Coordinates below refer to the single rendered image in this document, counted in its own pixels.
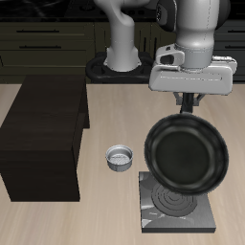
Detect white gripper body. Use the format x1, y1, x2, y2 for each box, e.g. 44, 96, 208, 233
148, 55, 238, 97

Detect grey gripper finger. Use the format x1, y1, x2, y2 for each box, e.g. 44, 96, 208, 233
192, 93, 207, 107
172, 92, 185, 106

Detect black frying pan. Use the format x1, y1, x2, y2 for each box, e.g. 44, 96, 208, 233
144, 93, 230, 196

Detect dark grey stove plate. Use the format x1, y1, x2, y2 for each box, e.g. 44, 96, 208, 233
138, 170, 217, 234

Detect small grey fluted dish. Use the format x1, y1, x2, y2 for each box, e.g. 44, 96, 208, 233
105, 145, 135, 173

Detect dark wooden cabinet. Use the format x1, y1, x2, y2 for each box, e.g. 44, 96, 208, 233
0, 75, 91, 203

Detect dark kitchen cupboards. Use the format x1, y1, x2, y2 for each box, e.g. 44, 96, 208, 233
0, 0, 245, 85

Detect flat black base plate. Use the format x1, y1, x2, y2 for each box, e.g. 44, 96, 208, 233
85, 51, 155, 80

